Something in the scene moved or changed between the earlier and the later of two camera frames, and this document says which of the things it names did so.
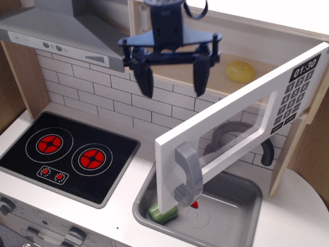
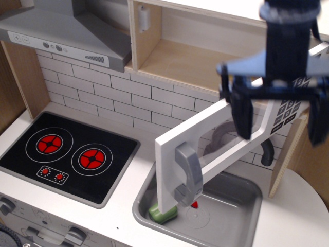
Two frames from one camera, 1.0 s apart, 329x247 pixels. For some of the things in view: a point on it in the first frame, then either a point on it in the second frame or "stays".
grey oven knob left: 6,206 stays
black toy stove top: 80,161 stays
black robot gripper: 169,40 -> 285,71
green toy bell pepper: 156,216 stays
